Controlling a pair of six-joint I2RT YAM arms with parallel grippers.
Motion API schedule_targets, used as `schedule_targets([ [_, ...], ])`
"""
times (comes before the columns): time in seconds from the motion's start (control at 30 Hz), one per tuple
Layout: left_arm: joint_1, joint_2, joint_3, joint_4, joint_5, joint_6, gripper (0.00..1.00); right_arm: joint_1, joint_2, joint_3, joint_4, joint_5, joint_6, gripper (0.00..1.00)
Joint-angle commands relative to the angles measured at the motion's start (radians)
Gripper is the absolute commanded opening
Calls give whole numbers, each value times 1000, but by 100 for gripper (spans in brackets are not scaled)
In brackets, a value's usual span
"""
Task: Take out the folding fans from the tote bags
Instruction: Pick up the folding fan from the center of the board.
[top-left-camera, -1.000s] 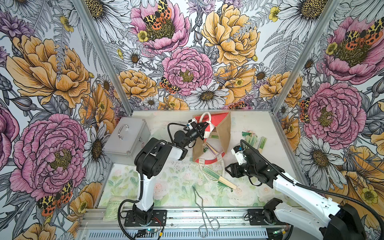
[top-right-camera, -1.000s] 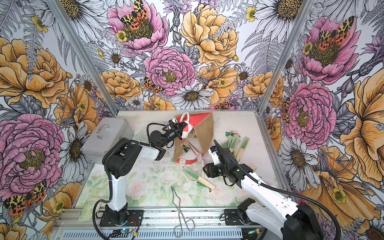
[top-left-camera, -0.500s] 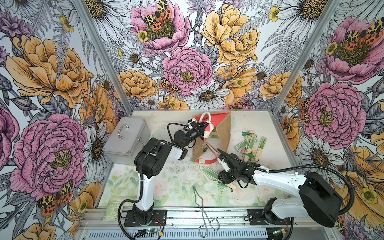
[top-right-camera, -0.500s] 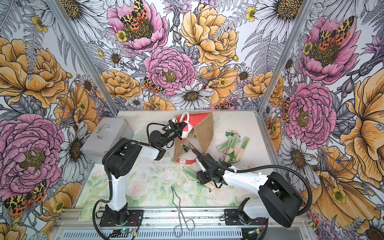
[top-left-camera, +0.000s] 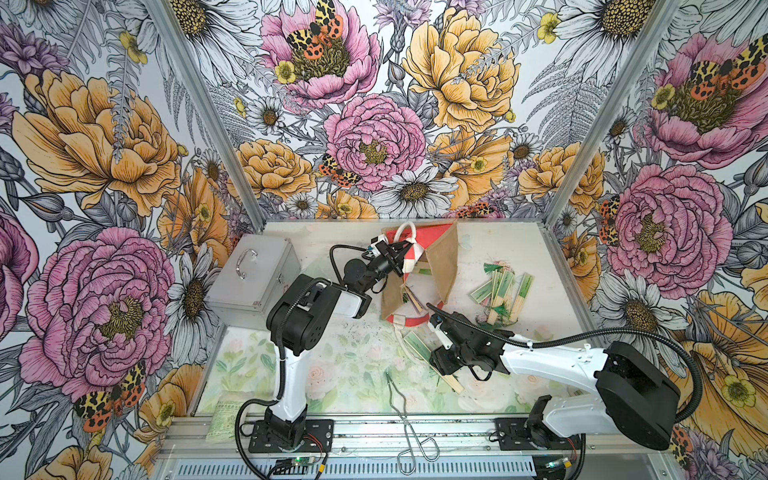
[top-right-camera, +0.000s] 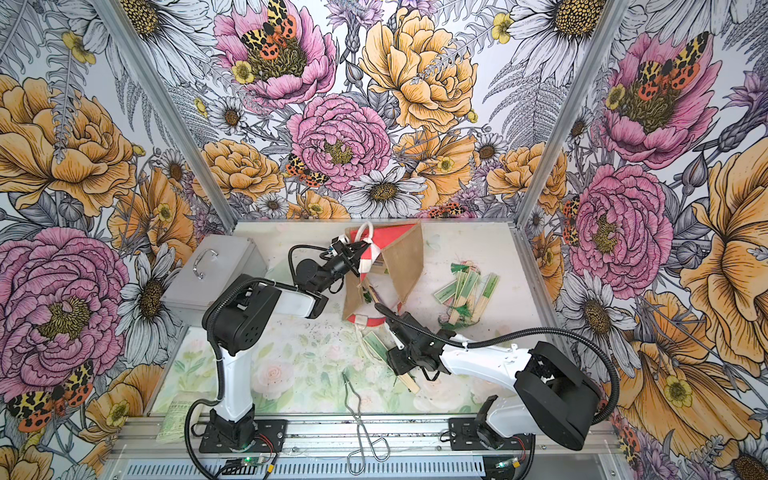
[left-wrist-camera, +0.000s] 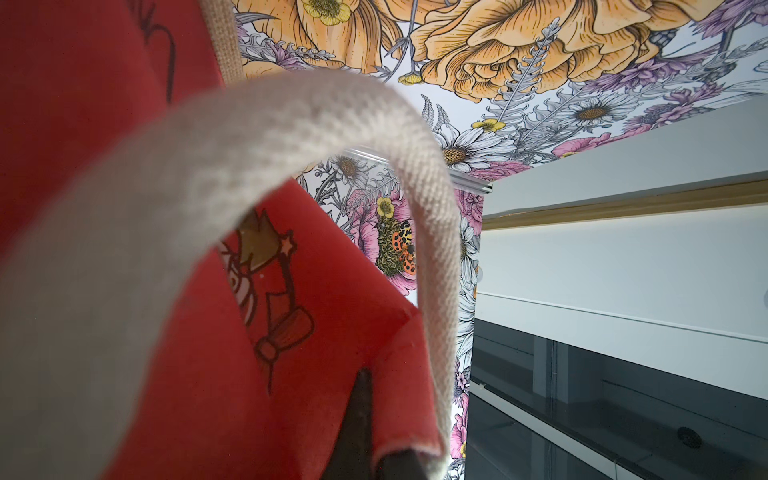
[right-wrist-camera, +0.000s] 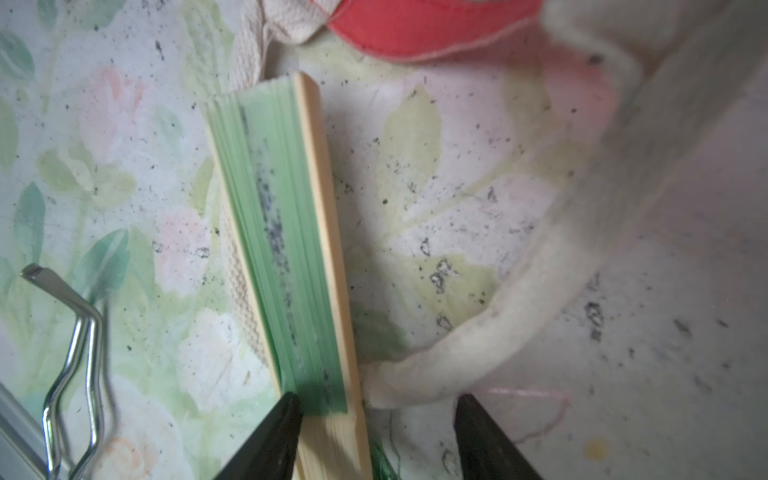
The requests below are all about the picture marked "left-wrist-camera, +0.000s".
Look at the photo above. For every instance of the burlap tote bag red trim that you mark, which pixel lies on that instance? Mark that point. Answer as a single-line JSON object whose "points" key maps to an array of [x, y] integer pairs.
{"points": [[173, 304]]}

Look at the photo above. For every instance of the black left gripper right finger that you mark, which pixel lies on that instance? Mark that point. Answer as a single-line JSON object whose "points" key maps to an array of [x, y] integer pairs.
{"points": [[401, 465]]}

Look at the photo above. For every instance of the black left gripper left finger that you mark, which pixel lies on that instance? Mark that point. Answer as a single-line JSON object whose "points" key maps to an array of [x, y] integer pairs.
{"points": [[351, 458]]}

